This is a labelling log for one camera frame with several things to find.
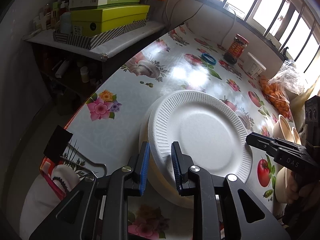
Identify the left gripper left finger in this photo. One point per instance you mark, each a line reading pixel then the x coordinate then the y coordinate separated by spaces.
pixel 140 165

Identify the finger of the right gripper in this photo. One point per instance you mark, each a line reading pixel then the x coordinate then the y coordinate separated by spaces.
pixel 274 152
pixel 263 143

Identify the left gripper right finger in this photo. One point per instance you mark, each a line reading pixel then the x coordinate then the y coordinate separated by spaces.
pixel 181 163

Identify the white foam plate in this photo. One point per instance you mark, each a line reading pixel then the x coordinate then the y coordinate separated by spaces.
pixel 205 128
pixel 155 177

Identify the right hand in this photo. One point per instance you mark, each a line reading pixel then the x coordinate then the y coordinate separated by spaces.
pixel 294 191

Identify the floral plastic tablecloth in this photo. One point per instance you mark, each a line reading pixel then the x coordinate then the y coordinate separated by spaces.
pixel 106 128

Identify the bag of oranges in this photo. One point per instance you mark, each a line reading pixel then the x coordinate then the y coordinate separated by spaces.
pixel 288 78

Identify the white plastic tub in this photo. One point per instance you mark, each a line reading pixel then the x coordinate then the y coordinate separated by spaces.
pixel 252 66

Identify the black binder clip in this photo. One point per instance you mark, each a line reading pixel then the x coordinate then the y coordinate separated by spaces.
pixel 57 144

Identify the chili sauce jar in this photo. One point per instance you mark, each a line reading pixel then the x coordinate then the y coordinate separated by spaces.
pixel 236 49

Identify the grey side shelf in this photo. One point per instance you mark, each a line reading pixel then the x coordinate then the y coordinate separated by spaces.
pixel 102 46

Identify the striped black white tray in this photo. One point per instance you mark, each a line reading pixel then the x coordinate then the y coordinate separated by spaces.
pixel 92 42

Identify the window with bars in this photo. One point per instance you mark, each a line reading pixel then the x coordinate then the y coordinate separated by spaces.
pixel 290 26

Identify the yellow-green box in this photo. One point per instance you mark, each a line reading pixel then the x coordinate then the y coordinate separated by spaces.
pixel 92 22

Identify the white green flat box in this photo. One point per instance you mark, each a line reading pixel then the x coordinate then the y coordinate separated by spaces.
pixel 95 4

